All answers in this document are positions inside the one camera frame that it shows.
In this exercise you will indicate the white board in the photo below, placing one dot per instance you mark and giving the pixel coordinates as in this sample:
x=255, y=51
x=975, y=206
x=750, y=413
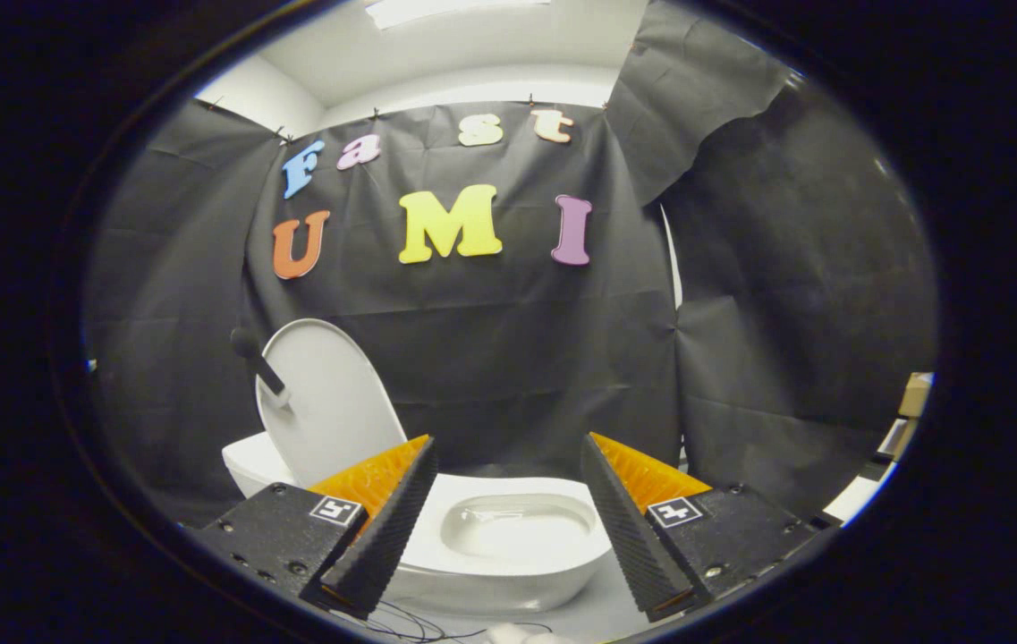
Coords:
x=857, y=496

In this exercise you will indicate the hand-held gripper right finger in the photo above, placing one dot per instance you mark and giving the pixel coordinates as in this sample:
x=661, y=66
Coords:
x=629, y=528

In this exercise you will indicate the white toilet lid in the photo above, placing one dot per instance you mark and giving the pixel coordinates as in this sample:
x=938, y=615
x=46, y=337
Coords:
x=329, y=402

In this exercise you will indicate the black backdrop cloth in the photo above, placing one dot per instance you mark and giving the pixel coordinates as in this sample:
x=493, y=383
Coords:
x=508, y=340

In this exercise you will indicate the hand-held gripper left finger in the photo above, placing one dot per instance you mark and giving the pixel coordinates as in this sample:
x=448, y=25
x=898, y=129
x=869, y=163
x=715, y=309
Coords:
x=387, y=528

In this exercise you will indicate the white toilet bowl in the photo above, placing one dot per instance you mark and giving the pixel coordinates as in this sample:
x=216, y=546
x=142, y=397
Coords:
x=517, y=555

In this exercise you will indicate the brown cardboard box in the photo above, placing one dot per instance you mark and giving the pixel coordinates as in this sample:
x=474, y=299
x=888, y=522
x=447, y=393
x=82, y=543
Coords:
x=915, y=394

